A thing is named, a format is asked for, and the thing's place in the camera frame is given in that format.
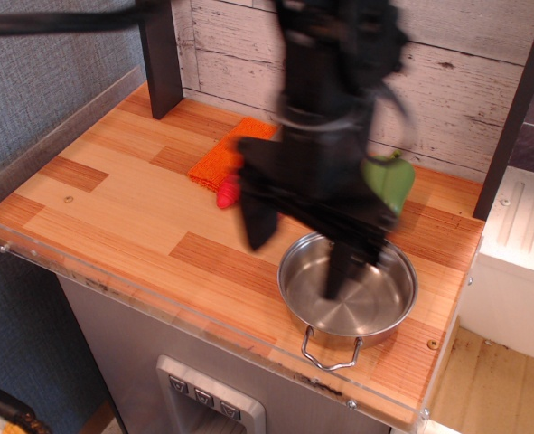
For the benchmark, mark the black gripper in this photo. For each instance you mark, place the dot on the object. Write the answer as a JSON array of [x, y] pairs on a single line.
[[315, 178]]

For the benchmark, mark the stainless steel pot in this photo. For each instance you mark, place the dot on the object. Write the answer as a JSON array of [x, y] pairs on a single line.
[[370, 304]]

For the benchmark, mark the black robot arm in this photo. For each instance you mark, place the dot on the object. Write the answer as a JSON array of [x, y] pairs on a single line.
[[338, 54]]

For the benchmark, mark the green bell pepper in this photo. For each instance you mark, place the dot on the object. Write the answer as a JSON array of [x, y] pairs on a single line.
[[390, 177]]

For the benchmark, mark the orange folded cloth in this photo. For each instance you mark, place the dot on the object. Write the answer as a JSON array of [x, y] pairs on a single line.
[[224, 159]]

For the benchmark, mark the clear acrylic table guard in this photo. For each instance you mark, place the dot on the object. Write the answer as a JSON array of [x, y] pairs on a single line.
[[199, 278]]

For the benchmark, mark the grey cabinet with dispenser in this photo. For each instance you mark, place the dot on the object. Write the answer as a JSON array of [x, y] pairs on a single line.
[[164, 380]]

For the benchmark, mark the white sink drainboard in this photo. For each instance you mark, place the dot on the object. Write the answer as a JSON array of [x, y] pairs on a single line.
[[508, 233]]

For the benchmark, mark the yellow black object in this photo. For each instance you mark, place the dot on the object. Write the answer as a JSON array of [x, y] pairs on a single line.
[[21, 422]]

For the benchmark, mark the fork with pink handle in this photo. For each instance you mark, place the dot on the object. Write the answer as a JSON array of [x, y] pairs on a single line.
[[228, 193]]

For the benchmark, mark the dark right vertical post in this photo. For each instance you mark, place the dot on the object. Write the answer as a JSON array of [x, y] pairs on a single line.
[[502, 154]]

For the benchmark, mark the dark vertical post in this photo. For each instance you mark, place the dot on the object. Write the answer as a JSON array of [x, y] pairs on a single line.
[[160, 53], [502, 154]]

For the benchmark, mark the dark left vertical post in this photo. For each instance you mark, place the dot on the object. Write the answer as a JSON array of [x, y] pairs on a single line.
[[160, 53]]

